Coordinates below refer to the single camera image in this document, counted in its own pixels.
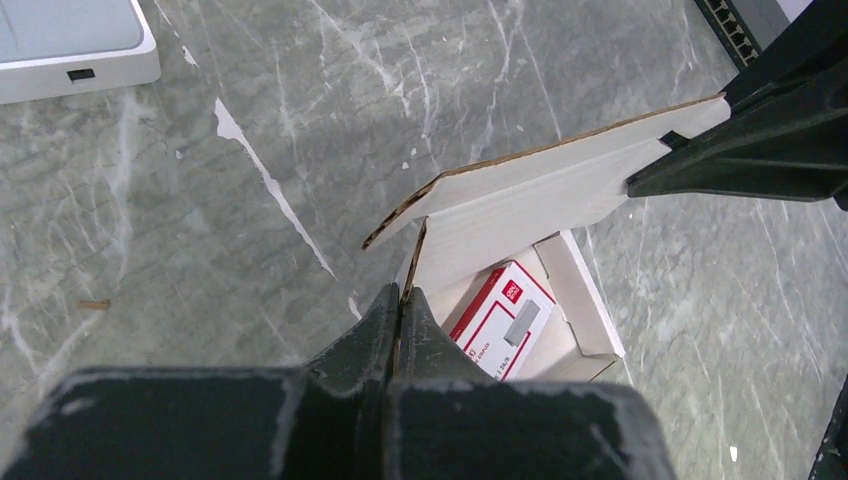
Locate white cardboard box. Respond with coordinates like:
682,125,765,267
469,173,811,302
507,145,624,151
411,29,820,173
362,95,730,382

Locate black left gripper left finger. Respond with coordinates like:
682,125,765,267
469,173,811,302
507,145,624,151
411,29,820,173
1,284,399,479

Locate red white small card box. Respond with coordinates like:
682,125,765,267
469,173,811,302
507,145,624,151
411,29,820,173
450,260,557,381

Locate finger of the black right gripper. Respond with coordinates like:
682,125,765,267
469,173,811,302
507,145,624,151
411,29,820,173
626,66,847,210
724,0,847,112

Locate clear white plastic case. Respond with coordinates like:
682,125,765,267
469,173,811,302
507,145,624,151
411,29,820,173
1,0,161,105

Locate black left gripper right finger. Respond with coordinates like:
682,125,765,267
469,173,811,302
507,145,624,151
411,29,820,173
387,286,676,479

